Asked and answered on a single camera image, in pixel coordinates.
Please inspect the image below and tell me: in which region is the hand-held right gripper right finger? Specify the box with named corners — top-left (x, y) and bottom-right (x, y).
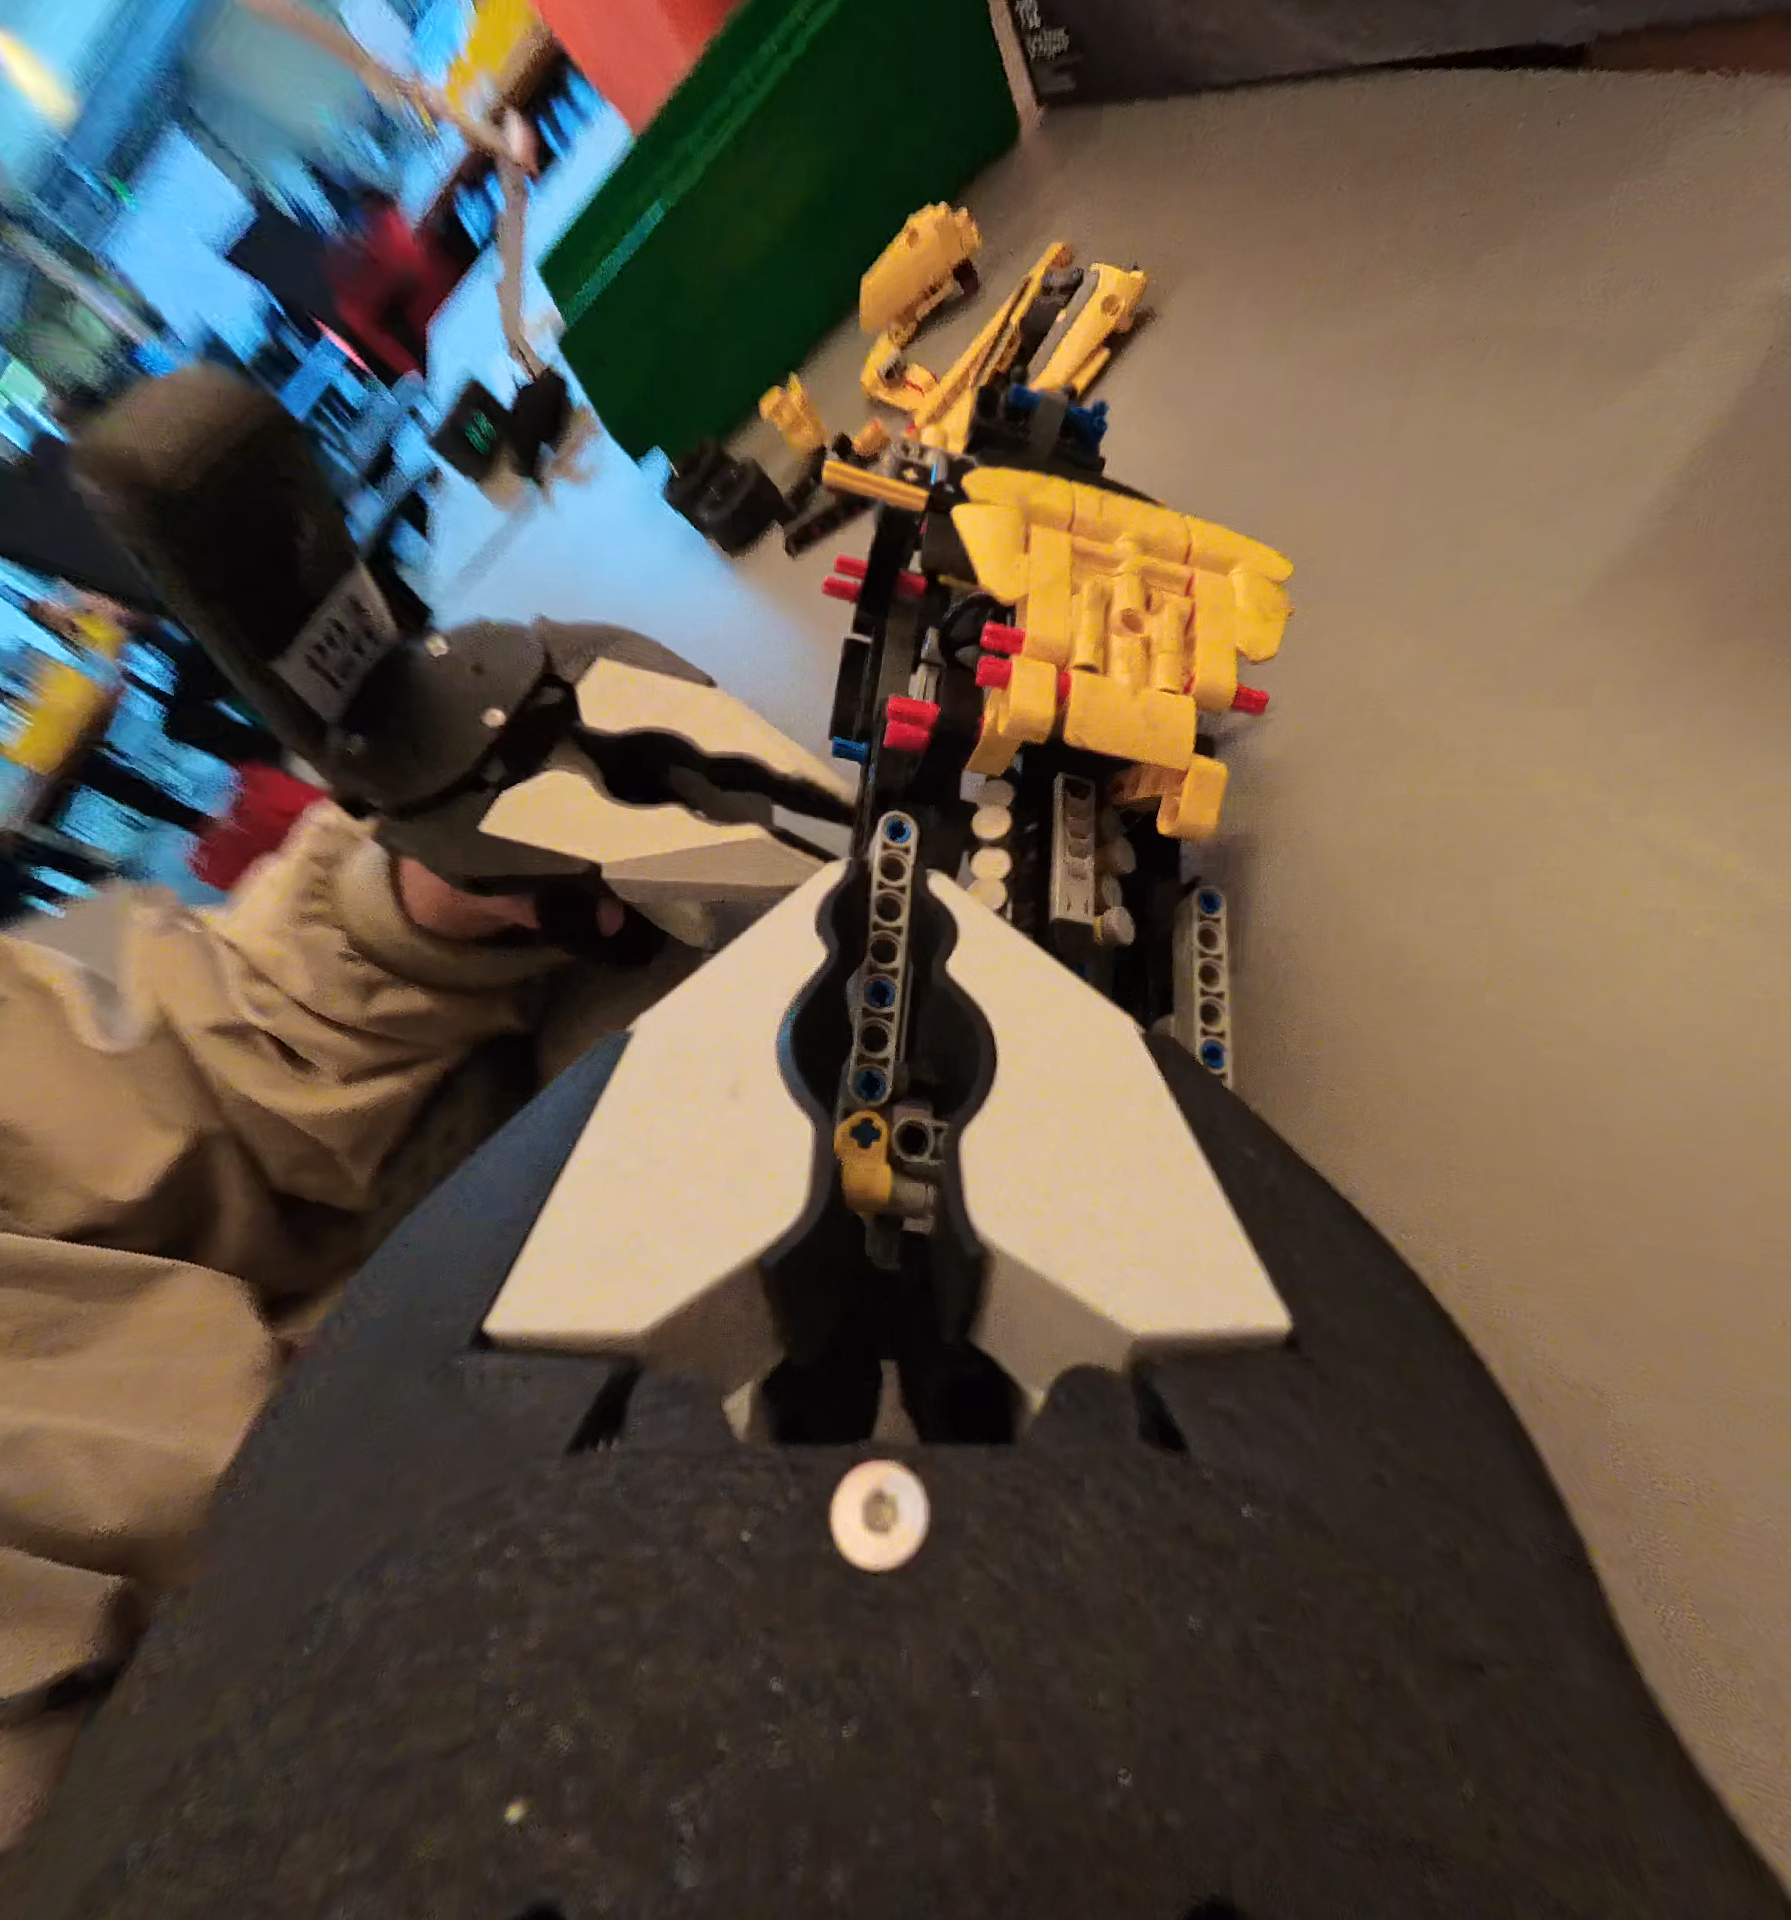
top-left (925, 869), bottom-right (1295, 1406)

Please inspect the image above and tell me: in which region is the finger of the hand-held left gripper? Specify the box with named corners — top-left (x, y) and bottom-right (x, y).
top-left (480, 767), bottom-right (838, 950)
top-left (570, 657), bottom-right (859, 823)

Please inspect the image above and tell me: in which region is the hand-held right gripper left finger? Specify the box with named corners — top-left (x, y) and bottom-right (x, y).
top-left (484, 861), bottom-right (852, 1439)

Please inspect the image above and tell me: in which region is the yellow black brick car chassis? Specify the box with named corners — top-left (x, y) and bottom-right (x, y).
top-left (819, 381), bottom-right (1298, 1264)

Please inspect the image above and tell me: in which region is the person's left forearm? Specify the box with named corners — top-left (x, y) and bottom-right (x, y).
top-left (0, 801), bottom-right (643, 1353)

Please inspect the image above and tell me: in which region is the wooden desk lamp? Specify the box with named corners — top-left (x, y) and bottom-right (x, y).
top-left (282, 0), bottom-right (581, 484)

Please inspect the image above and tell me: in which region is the grey desk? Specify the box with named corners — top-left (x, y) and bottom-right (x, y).
top-left (429, 65), bottom-right (1791, 1920)

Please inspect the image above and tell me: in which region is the black brick beam assembly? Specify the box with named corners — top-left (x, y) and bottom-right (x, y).
top-left (783, 481), bottom-right (877, 563)

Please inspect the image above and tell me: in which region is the black device green display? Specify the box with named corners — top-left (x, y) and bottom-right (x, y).
top-left (433, 380), bottom-right (521, 469)

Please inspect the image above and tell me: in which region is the red bag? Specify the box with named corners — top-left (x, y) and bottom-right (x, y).
top-left (191, 765), bottom-right (331, 890)

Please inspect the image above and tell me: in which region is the green plastic bin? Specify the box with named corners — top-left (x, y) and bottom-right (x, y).
top-left (544, 0), bottom-right (1028, 462)

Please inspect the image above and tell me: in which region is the yellow curved fender panel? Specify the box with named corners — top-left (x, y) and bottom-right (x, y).
top-left (856, 201), bottom-right (985, 338)

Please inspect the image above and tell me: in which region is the large yellow car panel assembly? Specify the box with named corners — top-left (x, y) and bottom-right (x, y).
top-left (866, 238), bottom-right (1156, 455)

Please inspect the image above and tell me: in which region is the red plastic carry case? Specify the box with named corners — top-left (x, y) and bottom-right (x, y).
top-left (535, 0), bottom-right (750, 131)

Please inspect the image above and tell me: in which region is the dark printed car set box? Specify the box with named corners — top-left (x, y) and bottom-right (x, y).
top-left (993, 0), bottom-right (1791, 108)

